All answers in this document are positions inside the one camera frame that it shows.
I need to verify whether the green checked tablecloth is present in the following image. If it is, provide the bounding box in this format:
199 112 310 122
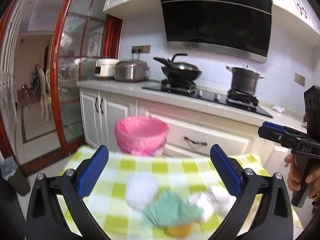
59 145 303 240

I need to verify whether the trash bin with pink bag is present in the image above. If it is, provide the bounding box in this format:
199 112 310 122
114 116 170 157

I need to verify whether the cream dining chair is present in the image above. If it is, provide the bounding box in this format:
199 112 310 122
36 65 54 123

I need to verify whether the green zigzag cloth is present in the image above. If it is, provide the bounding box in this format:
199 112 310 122
141 189 204 228

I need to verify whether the white foam fruit net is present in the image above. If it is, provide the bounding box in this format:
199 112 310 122
125 175 159 210

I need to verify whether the person's right hand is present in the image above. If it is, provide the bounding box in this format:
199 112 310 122
284 152 320 202

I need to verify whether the yellow sponge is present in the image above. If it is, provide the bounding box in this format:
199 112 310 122
165 224 193 238

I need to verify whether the black gas cooktop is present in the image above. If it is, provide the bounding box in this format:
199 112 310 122
141 79 273 118

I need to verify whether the white rice cooker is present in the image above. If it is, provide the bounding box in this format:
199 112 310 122
94 58 120 80

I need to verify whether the steel stock pot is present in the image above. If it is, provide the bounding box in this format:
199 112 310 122
226 64 266 96

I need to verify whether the black range hood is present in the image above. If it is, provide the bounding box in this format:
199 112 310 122
157 0 273 63

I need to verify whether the gold wall outlet panel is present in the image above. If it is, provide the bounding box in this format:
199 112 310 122
132 45 151 54

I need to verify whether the white tissue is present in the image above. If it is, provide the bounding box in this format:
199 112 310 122
207 185 237 217
189 194 210 220

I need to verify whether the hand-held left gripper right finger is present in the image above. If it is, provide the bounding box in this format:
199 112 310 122
210 144 293 240

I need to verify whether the red wooden door frame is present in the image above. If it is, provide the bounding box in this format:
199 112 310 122
0 0 123 170

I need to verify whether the silver pressure cooker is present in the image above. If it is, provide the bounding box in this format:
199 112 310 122
113 59 150 82

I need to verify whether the wok lid with black handle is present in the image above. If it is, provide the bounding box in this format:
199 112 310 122
167 53 200 72

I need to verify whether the black wok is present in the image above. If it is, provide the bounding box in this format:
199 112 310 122
153 57 202 82

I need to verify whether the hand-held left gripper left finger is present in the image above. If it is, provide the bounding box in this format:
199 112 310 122
26 145 110 240

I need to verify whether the white base cabinet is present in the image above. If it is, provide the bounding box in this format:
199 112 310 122
76 79 310 165

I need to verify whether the dark floor bin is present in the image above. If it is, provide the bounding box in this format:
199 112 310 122
0 156 31 197

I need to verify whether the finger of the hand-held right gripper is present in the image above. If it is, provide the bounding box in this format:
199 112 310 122
262 121 308 138
258 126 307 150

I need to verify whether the sliding glass door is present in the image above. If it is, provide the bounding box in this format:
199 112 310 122
50 0 110 153

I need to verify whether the white hallway cabinet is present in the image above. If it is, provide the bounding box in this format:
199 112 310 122
0 0 20 145

